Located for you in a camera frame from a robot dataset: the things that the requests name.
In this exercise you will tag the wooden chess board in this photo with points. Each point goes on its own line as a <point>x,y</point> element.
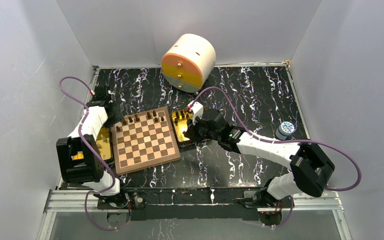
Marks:
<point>144,144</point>

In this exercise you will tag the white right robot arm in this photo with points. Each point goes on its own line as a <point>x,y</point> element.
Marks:
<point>310,168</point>

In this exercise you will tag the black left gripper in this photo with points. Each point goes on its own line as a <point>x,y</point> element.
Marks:
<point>118,118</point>

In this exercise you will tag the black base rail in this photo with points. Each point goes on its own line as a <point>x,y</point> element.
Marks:
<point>244,203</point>

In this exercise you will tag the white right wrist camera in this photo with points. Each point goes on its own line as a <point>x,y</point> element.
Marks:
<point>197,110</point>

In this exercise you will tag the blue white round cap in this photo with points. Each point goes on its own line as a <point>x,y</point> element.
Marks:
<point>285,131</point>

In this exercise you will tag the gold tin with light pieces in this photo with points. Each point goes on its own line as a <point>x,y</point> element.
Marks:
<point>104,145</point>

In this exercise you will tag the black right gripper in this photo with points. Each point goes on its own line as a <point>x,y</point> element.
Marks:
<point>191,130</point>

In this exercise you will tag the round pastel drawer cabinet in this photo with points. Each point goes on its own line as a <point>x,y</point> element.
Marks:
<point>188,63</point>

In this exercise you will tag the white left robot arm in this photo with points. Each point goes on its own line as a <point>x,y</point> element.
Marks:
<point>92,171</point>

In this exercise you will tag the gold tin with dark pieces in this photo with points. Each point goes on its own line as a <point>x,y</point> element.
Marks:
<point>179,122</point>

